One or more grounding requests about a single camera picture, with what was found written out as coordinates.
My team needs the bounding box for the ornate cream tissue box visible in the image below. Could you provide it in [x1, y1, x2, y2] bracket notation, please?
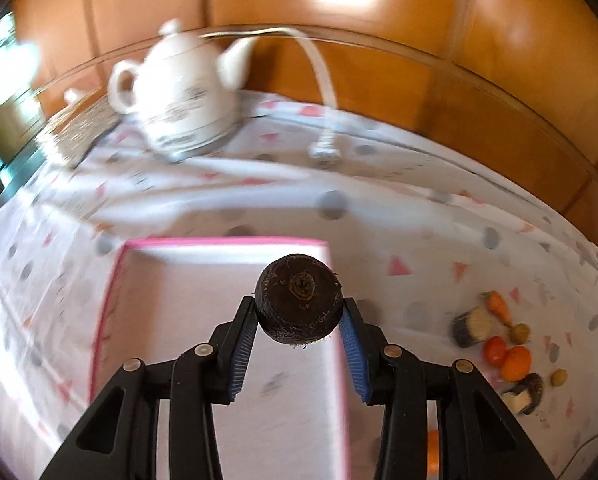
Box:
[34, 88, 121, 169]

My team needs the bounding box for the dark round taro piece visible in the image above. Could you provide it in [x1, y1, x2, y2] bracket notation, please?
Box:
[255, 254, 343, 346]

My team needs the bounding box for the black cable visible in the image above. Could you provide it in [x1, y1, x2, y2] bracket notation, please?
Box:
[556, 416, 598, 478]

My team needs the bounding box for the patterned white tablecloth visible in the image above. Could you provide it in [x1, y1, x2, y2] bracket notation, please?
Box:
[0, 93, 598, 479]

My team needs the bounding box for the small orange carrot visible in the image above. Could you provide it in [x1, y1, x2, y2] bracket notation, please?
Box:
[482, 290, 513, 327]

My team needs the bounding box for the small orange tangerine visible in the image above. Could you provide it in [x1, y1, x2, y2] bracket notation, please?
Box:
[500, 346, 532, 382]

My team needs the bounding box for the white kettle power cord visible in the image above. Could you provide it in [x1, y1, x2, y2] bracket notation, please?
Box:
[200, 27, 341, 164]

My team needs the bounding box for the large orange tangerine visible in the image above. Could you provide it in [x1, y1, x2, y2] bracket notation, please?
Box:
[427, 430, 439, 476]

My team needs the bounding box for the pink shallow tray box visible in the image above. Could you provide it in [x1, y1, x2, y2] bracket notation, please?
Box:
[92, 237, 351, 479]

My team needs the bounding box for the red cherry tomato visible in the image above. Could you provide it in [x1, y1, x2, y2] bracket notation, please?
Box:
[482, 336, 508, 368]

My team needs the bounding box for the white ceramic electric kettle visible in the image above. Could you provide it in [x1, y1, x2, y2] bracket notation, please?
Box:
[107, 18, 256, 160]

